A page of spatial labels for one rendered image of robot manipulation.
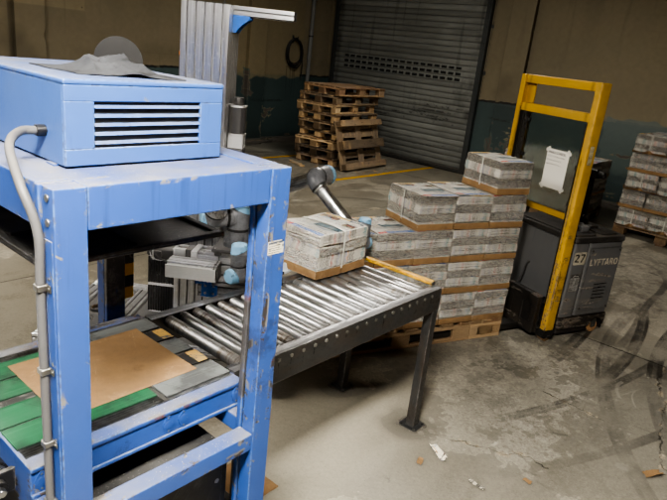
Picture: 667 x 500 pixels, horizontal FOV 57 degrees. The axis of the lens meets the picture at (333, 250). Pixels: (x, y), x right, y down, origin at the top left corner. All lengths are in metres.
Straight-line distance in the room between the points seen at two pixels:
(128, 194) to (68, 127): 0.22
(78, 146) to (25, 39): 7.87
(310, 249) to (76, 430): 1.64
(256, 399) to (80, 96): 1.01
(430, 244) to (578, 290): 1.37
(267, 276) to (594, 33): 9.00
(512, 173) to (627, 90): 6.03
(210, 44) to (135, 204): 1.98
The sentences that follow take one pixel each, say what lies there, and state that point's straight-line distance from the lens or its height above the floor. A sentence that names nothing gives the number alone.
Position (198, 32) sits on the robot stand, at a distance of 3.34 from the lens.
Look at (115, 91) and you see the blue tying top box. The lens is 1.57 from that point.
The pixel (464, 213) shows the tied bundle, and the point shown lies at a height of 0.94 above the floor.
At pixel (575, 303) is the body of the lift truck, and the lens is 4.93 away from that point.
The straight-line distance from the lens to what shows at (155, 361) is 2.20.
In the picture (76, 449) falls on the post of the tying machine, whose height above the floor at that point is 0.92.
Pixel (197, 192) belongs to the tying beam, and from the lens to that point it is 1.53.
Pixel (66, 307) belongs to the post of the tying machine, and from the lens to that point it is 1.43.
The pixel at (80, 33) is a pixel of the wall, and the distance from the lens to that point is 9.82.
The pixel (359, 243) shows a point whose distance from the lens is 3.13.
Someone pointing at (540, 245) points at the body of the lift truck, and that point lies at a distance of 4.89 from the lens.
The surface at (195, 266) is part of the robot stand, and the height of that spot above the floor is 0.73.
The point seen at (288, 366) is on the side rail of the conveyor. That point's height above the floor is 0.73.
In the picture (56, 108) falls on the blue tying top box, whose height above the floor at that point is 1.68.
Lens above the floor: 1.87
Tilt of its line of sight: 18 degrees down
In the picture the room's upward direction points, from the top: 6 degrees clockwise
